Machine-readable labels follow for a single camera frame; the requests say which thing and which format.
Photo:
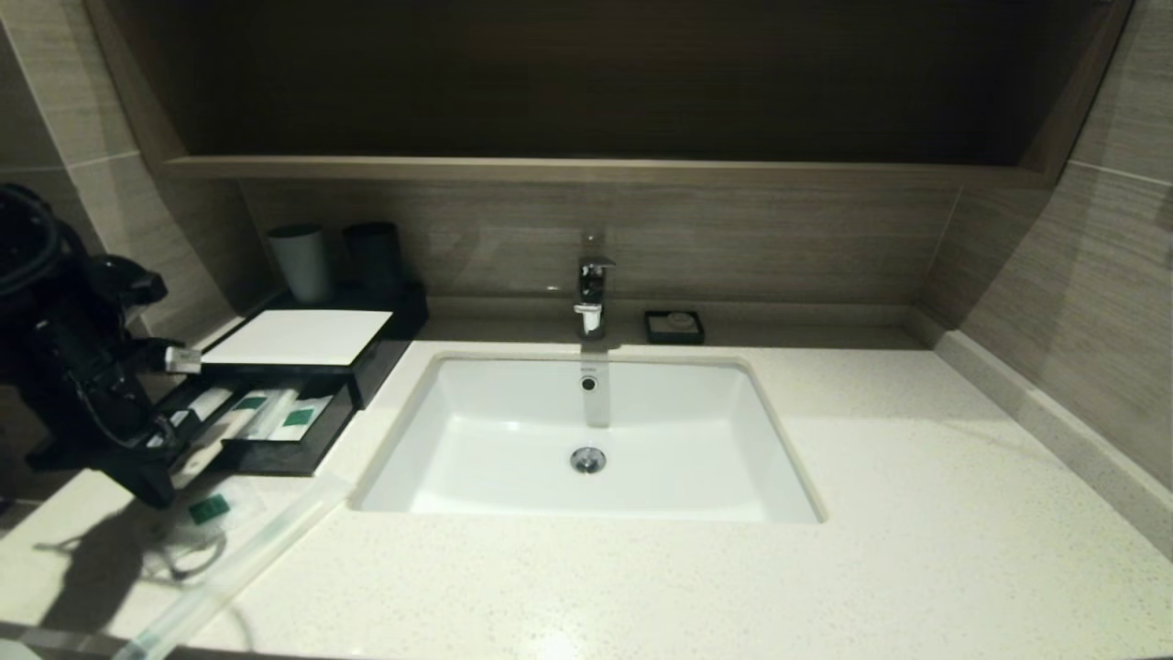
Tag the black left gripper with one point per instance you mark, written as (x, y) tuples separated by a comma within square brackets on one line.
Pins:
[(92, 403)]

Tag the beige comb packet green label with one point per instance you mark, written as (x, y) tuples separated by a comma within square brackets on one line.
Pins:
[(240, 412)]

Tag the long clear toothbrush packet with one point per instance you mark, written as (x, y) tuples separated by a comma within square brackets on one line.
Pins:
[(266, 541)]

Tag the black pull-out drawer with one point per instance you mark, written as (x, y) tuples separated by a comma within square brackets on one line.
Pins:
[(302, 454)]

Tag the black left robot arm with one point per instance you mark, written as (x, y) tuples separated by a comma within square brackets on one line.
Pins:
[(64, 302)]

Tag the small clear green-label sachet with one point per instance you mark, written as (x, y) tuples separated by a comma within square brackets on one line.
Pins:
[(209, 510)]

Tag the wide white wrapped packet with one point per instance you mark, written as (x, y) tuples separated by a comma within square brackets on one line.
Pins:
[(213, 401)]

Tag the flat white green-label packet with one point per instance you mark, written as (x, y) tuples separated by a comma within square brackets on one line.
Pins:
[(302, 418)]

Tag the white paper card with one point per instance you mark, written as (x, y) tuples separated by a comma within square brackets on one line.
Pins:
[(302, 335)]

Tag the pale grey cup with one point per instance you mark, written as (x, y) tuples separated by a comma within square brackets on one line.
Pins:
[(299, 264)]

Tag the black cup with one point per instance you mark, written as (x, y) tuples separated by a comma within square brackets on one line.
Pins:
[(371, 264)]

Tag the chrome drain stopper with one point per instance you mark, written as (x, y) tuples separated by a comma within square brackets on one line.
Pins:
[(587, 459)]

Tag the chrome faucet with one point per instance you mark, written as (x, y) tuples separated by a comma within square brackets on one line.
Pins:
[(593, 284)]

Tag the white ceramic sink basin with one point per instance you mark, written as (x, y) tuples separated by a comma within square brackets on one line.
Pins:
[(660, 440)]

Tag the black soap dish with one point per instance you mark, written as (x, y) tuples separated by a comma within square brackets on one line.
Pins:
[(652, 337)]

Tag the round beige soap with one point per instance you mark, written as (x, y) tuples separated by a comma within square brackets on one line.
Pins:
[(680, 321)]

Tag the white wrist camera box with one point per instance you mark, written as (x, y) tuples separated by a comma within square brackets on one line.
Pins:
[(183, 359)]

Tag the wooden wall shelf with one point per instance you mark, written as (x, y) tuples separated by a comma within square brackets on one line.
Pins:
[(596, 170)]

